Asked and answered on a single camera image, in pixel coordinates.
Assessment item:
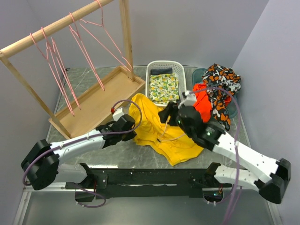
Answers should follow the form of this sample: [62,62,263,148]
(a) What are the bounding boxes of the teal plastic tray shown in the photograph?
[192,68,238,119]

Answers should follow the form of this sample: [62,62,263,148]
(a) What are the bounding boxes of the dark navy folded cloth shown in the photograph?
[150,67,173,75]

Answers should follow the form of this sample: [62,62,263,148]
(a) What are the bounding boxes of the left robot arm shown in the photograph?
[21,114,136,190]

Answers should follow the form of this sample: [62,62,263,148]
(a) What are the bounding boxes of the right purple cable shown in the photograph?
[191,86,243,225]

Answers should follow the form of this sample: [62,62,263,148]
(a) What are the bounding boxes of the pink wire hanger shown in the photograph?
[41,27,81,109]
[79,0,133,72]
[69,12,105,91]
[30,33,74,116]

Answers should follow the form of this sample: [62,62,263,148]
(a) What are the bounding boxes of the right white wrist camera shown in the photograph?
[178,90,197,109]

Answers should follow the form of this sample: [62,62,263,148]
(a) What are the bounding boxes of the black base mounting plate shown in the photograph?
[65,166,235,203]

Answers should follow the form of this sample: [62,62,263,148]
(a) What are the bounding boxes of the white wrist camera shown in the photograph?
[178,90,197,109]
[112,107,126,121]

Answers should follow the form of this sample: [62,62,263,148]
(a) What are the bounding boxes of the orange black patterned garment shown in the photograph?
[202,64,241,131]

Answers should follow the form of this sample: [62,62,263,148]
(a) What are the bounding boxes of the lemon print folded cloth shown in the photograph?
[149,73,180,105]

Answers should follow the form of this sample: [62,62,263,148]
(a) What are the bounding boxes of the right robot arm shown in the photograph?
[158,102,291,204]

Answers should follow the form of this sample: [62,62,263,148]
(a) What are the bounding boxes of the yellow shorts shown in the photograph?
[128,93,204,166]

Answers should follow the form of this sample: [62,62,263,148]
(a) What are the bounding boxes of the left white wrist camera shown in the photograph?
[112,107,126,121]

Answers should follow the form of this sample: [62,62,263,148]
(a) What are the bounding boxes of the aluminium rail frame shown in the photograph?
[13,171,282,225]

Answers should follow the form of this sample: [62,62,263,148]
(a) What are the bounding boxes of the wooden clothes rack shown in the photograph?
[0,0,145,139]

